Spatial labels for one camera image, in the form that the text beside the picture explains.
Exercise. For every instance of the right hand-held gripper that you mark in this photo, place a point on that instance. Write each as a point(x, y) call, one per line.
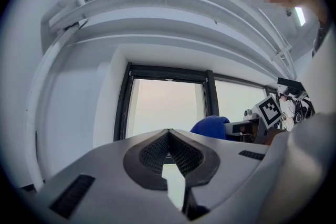
point(269, 111)

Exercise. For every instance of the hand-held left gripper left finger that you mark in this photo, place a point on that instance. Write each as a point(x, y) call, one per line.
point(92, 170)

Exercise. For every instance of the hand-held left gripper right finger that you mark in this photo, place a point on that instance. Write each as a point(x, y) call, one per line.
point(231, 165)

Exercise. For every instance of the blue microfibre cloth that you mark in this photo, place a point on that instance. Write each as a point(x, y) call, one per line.
point(210, 128)

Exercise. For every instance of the person's right forearm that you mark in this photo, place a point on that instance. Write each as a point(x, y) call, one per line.
point(273, 135)

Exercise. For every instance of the white vertical pipe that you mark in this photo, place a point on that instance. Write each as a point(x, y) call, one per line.
point(32, 112)

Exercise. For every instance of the ceiling light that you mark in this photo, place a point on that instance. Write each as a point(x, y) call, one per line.
point(300, 16)

